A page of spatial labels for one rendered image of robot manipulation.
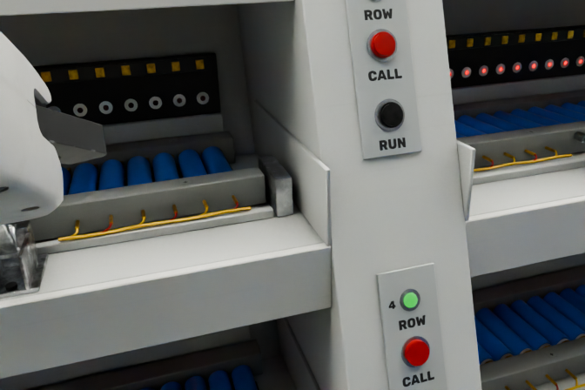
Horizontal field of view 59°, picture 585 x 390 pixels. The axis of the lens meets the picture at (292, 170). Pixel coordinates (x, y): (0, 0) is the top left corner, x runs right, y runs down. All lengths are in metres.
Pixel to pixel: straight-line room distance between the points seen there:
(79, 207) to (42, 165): 0.19
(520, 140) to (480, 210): 0.11
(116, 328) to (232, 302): 0.07
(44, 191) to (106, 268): 0.15
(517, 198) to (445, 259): 0.08
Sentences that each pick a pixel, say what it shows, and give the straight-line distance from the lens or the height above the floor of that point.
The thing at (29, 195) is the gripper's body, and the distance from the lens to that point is 0.17.
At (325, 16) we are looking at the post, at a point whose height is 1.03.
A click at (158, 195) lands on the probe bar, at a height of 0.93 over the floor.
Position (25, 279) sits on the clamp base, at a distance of 0.32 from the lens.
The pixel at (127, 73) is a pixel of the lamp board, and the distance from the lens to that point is 0.46.
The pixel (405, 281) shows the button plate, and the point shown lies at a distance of 0.34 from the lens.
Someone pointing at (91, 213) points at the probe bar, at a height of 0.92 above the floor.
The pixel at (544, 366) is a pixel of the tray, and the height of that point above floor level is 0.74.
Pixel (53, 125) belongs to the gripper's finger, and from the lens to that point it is 0.19.
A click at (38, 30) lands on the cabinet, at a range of 0.52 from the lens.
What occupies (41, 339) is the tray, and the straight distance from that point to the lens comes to 0.33.
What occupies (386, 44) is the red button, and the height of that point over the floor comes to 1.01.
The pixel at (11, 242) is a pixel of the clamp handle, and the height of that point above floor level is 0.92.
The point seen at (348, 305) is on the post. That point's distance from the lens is 0.33.
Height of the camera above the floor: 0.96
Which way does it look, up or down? 4 degrees down
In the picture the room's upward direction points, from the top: 7 degrees counter-clockwise
